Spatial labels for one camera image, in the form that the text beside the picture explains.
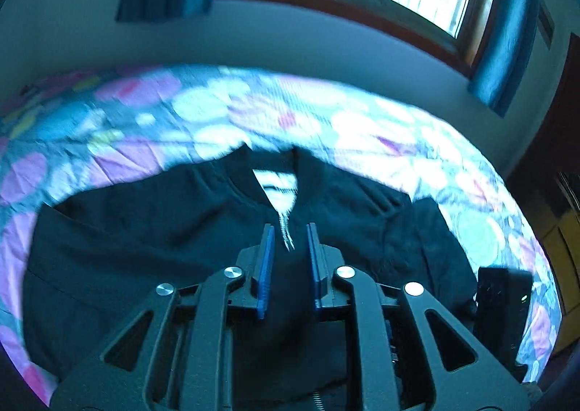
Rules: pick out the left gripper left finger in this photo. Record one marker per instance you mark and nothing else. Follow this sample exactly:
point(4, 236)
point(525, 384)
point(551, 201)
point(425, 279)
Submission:
point(261, 273)

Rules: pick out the black zip jacket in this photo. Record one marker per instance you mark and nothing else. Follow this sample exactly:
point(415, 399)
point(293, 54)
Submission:
point(95, 255)

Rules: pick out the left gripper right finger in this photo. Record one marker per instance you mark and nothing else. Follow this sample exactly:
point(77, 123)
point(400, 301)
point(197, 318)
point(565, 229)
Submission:
point(318, 266)

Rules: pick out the colourful dotted bedspread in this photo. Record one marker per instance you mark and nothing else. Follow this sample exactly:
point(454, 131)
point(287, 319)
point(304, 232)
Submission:
point(85, 129)

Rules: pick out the blue curtain right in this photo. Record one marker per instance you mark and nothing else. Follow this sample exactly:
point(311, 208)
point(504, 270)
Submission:
point(506, 54)

